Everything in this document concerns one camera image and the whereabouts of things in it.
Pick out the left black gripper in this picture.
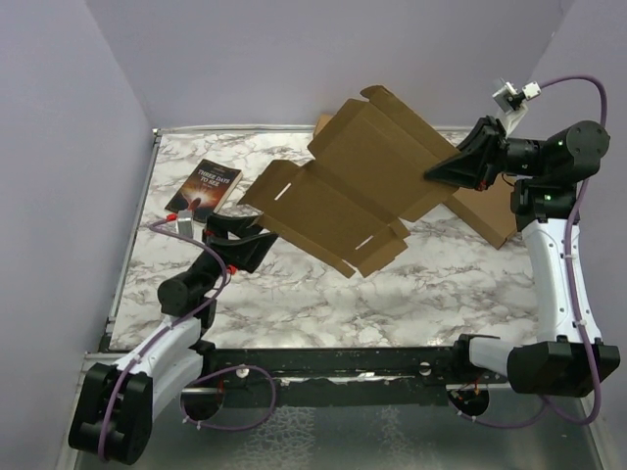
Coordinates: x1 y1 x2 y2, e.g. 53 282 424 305
189 212 278 294

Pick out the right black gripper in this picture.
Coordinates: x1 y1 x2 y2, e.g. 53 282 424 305
425 115 550 191

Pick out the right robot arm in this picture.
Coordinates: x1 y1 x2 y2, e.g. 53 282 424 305
425 117 620 398

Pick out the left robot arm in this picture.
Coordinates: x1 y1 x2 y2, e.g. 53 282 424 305
68 214 278 465

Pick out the closed brown cardboard box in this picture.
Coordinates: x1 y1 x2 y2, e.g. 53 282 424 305
445 176 517 250

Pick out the small brown box behind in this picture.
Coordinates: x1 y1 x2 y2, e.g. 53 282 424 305
313 114 334 138

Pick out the dark paperback book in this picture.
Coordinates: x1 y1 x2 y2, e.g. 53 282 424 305
165 159 243 223

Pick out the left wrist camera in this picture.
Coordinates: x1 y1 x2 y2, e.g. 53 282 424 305
166 210 194 239

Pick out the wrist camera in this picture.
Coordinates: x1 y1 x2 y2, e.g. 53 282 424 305
166 210 194 239
492 78 542 136

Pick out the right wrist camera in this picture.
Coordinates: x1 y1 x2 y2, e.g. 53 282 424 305
492 78 542 136

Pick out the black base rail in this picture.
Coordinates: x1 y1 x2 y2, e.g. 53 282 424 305
170 342 510 410

